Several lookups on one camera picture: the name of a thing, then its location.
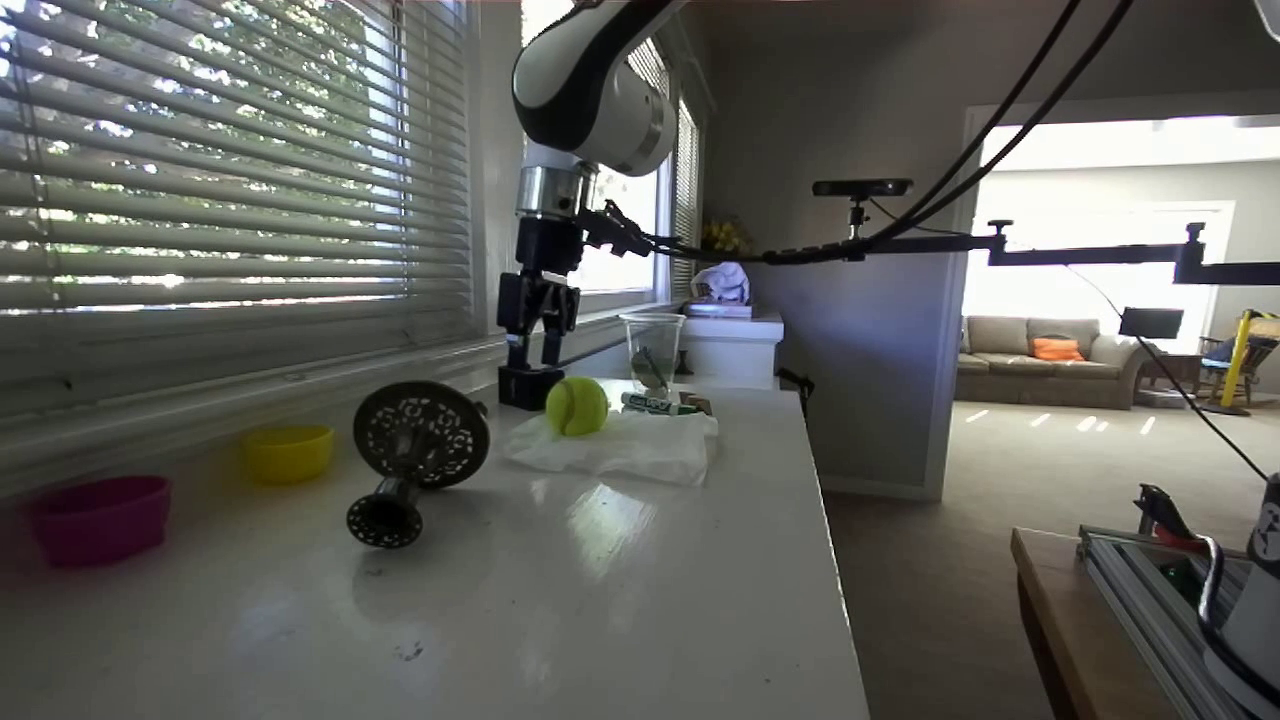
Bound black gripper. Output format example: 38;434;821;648
494;210;592;380

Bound yellow-green tennis ball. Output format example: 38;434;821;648
546;372;616;440

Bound white framed window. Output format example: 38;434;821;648
515;0;682;323

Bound clear plastic cup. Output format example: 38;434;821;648
616;302;692;402

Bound green stuff in cup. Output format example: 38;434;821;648
634;346;682;402

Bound white cloth towel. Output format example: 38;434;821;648
498;395;730;488

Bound black mesh strainer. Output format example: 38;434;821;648
346;375;498;552

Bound white cloth bundle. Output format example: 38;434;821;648
689;255;756;318

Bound white storage box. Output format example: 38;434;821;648
682;310;790;392

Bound yellow flowers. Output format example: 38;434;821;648
699;217;753;265

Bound small yellow bowl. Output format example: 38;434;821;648
236;420;341;488

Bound small magenta bowl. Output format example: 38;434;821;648
27;471;175;566

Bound beige sofa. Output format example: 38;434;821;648
951;310;1151;411

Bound orange cushion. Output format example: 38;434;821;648
1029;330;1088;362

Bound wooden side table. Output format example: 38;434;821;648
1010;525;1193;720

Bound black chair back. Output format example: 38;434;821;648
1117;302;1190;343

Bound red black spring clamp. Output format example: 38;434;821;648
1133;481;1223;572

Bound yellow stand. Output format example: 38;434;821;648
1215;309;1280;417

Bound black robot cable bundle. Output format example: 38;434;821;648
605;0;1138;267

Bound black bar-shaped camera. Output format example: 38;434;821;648
814;171;917;200

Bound grey metal base plate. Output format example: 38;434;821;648
1075;519;1280;720

